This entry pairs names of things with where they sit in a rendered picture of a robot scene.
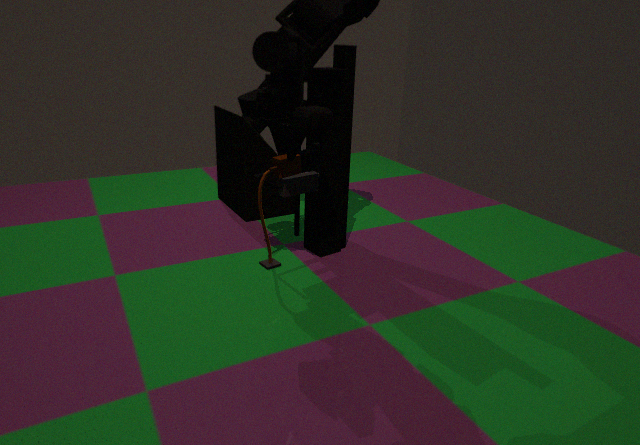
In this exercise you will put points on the orange power cord with plug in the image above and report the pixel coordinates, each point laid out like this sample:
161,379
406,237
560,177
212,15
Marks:
305,160

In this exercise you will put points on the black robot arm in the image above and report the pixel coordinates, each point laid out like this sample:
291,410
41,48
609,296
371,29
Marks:
299,44

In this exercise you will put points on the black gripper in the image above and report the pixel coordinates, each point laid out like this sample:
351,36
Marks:
289,129

